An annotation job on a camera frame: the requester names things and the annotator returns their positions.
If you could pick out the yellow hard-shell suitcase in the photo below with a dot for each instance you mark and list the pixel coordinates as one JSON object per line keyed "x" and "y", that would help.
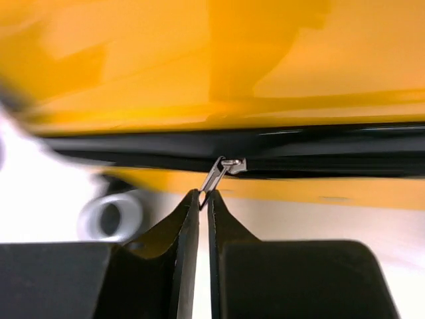
{"x": 322, "y": 100}

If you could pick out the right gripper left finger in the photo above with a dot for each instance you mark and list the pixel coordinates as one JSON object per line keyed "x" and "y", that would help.
{"x": 152, "y": 277}

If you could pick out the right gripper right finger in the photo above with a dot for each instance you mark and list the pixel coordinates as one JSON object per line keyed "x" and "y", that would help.
{"x": 251, "y": 278}

